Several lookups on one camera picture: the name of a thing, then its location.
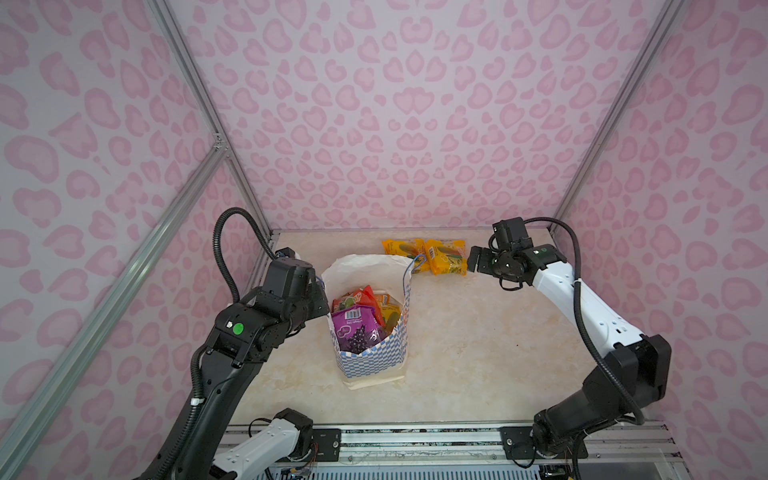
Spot white paper bag blue handles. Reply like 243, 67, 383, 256
322, 254, 426, 390

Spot yellow mango candy bag front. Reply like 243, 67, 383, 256
375, 293, 402, 334

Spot red candy bag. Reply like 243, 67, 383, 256
332, 285, 385, 326

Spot purple grape candy bag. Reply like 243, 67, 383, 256
331, 306, 387, 355

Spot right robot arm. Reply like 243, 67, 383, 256
468, 217, 672, 458

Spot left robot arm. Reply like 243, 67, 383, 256
140, 248, 329, 479

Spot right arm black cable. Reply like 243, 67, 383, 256
521, 216, 646, 427

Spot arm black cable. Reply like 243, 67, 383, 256
521, 216, 646, 427
212, 207, 277, 304

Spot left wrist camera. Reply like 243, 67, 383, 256
275, 247, 300, 259

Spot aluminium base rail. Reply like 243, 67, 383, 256
220, 419, 692, 479

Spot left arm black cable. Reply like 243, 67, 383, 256
212, 207, 277, 304

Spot aluminium frame strut diagonal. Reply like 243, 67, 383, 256
1, 143, 228, 479

